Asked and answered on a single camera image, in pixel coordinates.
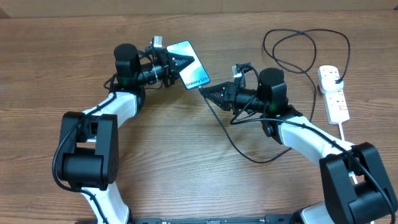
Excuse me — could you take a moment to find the white charger plug adapter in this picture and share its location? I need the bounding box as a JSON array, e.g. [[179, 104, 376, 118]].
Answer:
[[320, 76, 344, 93]]

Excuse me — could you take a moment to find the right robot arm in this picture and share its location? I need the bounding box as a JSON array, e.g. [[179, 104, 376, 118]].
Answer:
[[200, 66, 397, 223]]

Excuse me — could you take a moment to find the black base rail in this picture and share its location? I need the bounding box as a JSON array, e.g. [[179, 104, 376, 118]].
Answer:
[[132, 214, 300, 224]]

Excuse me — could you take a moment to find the white power strip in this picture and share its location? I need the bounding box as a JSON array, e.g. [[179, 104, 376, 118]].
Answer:
[[317, 65, 351, 125]]

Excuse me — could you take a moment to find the Galaxy smartphone with blue screen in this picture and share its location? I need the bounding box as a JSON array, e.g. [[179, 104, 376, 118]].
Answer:
[[166, 40, 211, 90]]

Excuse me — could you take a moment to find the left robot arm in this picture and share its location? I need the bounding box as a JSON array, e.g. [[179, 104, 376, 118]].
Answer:
[[52, 41, 200, 223]]

